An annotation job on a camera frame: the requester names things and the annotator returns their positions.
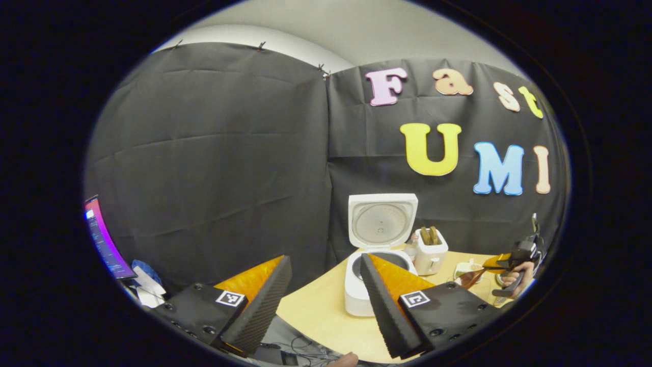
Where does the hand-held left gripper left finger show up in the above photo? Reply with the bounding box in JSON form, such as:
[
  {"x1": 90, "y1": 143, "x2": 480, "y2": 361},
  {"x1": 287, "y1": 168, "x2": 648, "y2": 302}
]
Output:
[{"x1": 148, "y1": 255, "x2": 293, "y2": 357}]

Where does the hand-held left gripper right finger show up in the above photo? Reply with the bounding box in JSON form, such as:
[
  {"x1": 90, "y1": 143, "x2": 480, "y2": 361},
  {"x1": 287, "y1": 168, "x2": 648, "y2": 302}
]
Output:
[{"x1": 360, "y1": 253, "x2": 502, "y2": 360}]

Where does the white rice cooker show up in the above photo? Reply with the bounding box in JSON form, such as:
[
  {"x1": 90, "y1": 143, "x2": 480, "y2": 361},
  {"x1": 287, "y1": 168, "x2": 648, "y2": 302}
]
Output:
[{"x1": 344, "y1": 193, "x2": 419, "y2": 318}]

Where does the white divided grain dish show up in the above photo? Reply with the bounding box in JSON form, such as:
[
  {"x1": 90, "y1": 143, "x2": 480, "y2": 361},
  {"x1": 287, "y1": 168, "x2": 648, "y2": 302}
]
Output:
[{"x1": 453, "y1": 259, "x2": 484, "y2": 281}]

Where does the white toaster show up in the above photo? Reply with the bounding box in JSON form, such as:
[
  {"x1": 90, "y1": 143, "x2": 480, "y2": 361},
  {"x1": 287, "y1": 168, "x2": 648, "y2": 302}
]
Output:
[{"x1": 414, "y1": 228, "x2": 449, "y2": 276}]

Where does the white paper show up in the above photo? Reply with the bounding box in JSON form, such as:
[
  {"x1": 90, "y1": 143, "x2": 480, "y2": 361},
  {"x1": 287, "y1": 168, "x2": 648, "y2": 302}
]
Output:
[{"x1": 122, "y1": 270, "x2": 168, "y2": 308}]

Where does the blue cloth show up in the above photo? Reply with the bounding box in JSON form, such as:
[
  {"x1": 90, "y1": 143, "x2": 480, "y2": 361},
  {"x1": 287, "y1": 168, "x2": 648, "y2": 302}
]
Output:
[{"x1": 132, "y1": 259, "x2": 162, "y2": 280}]

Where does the black backdrop cloth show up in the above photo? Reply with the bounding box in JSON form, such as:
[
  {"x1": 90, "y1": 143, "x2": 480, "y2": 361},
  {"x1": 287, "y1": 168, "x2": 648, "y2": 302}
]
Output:
[{"x1": 84, "y1": 42, "x2": 570, "y2": 296}]

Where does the computer monitor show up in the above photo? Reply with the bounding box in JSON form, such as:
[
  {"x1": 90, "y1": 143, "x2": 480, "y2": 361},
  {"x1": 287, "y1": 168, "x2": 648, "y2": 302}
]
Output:
[{"x1": 84, "y1": 195, "x2": 137, "y2": 280}]

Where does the thin black cable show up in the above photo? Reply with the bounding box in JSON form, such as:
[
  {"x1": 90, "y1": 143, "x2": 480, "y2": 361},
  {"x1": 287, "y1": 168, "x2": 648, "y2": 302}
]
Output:
[{"x1": 255, "y1": 326, "x2": 357, "y2": 366}]

